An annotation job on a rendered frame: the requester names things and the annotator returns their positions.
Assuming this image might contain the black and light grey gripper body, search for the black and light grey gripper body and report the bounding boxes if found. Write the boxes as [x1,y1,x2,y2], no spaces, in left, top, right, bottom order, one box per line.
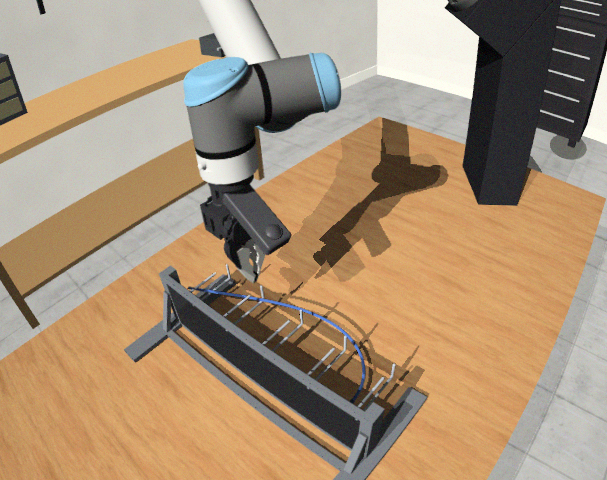
[200,174,254,246]

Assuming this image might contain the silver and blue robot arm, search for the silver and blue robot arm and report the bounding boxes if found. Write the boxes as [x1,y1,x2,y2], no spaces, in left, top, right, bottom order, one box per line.
[183,0,341,255]

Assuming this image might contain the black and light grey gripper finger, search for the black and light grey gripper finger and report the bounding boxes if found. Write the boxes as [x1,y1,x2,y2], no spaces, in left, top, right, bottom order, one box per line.
[244,239,265,282]
[224,231,256,283]

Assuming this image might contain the grey free-standing rack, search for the grey free-standing rack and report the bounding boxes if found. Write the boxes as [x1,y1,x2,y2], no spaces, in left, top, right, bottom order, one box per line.
[124,265,427,480]

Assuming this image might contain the blue cable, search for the blue cable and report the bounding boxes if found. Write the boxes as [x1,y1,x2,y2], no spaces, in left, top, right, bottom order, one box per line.
[196,288,366,403]

